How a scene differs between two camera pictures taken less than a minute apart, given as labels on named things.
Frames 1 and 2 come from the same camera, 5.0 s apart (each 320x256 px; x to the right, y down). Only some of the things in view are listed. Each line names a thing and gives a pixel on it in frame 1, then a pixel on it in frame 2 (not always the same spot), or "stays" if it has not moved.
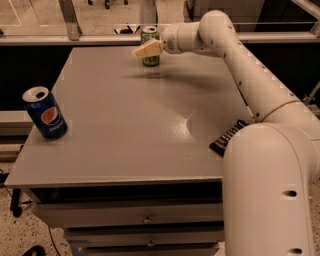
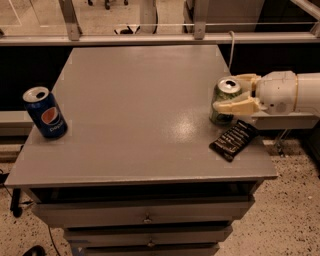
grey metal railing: [74, 37] stays
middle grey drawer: [149, 237] stays
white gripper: [170, 41] → [277, 91]
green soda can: [149, 33] → [225, 88]
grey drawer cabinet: [134, 174] stays
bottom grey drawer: [205, 249] stays
